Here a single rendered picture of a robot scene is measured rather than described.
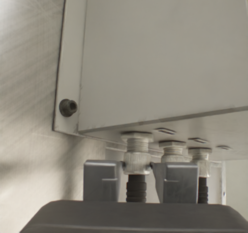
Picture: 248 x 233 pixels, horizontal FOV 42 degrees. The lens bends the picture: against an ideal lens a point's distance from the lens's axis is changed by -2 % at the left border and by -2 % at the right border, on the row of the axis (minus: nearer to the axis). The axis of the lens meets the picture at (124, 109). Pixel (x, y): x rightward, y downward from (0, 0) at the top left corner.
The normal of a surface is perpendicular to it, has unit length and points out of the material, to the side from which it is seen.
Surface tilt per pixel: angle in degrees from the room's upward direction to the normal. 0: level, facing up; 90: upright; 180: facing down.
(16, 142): 90
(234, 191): 180
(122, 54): 137
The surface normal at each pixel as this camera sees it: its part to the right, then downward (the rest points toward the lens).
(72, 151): 0.76, -0.14
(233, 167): -0.50, 0.50
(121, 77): -0.66, -0.21
